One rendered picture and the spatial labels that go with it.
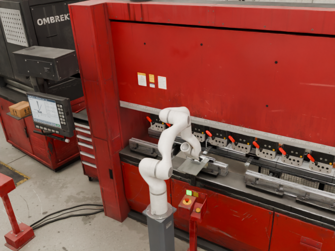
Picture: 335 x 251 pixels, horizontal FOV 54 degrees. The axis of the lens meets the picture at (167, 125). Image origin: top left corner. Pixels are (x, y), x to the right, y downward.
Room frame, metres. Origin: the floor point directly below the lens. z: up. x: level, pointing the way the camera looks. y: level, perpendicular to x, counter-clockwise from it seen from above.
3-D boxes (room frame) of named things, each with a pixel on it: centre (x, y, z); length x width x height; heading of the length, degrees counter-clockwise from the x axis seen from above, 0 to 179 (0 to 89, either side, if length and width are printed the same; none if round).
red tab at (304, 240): (1.82, -1.07, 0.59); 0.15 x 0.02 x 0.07; 57
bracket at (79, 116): (2.98, 0.95, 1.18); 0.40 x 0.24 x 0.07; 57
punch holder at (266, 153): (2.20, -0.77, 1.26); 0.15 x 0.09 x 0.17; 57
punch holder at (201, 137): (2.52, -0.27, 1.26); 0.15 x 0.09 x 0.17; 57
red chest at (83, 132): (3.61, 0.79, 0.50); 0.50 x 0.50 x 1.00; 57
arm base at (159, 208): (1.82, 0.09, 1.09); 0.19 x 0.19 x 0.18
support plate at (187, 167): (2.38, -0.21, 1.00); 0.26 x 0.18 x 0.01; 147
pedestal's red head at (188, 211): (2.14, -0.18, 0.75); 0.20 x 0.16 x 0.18; 64
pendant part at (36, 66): (2.79, 1.02, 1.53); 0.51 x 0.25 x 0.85; 60
